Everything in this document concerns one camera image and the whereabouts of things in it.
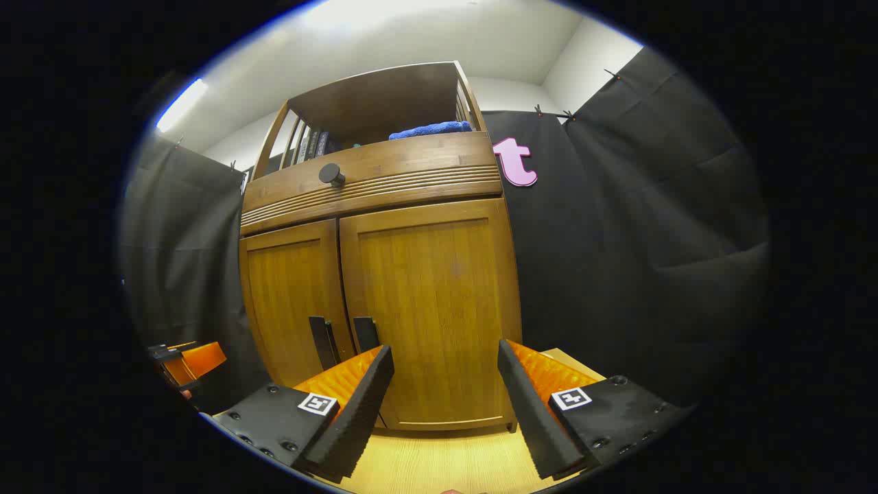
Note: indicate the wooden shoe cabinet door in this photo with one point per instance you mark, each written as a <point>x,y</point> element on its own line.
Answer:
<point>432,295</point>
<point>291,295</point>

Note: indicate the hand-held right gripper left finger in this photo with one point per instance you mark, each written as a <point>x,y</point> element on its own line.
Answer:
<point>357,412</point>

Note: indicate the pale spine book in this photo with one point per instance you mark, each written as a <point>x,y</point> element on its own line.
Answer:
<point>302,149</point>

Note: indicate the black backdrop cloth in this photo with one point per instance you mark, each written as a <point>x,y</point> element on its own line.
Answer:
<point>617,240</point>

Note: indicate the wooden ribbed drawer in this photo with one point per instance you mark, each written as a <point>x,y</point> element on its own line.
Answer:
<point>418,171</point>

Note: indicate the black spine book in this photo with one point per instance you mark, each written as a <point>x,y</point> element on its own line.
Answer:
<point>313,145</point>

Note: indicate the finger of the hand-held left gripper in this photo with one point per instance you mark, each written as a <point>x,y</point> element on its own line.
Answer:
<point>202,360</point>

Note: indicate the black round drawer knob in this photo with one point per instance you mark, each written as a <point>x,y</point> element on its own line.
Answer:
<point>331,173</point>

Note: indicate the wooden double-door shoe cabinet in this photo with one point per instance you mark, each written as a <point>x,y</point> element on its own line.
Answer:
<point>384,103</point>

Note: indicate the blue towel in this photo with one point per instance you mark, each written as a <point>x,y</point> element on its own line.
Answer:
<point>432,129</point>

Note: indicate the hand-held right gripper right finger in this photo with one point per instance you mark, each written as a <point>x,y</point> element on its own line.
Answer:
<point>531,412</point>

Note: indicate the blue spine book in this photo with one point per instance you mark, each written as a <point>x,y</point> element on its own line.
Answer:
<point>323,143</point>

